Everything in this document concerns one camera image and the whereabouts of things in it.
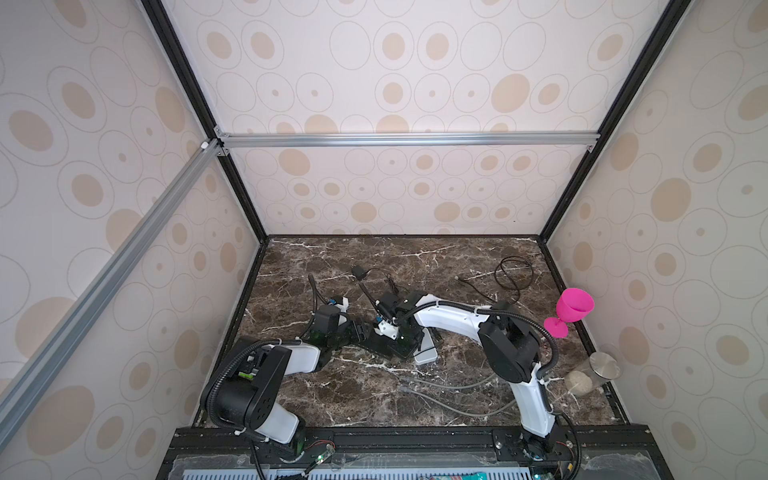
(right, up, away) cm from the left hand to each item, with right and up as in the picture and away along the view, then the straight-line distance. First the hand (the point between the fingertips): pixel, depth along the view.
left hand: (376, 325), depth 91 cm
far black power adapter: (-7, +16, +16) cm, 23 cm away
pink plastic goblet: (+54, +7, -9) cm, 56 cm away
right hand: (+7, -8, -1) cm, 11 cm away
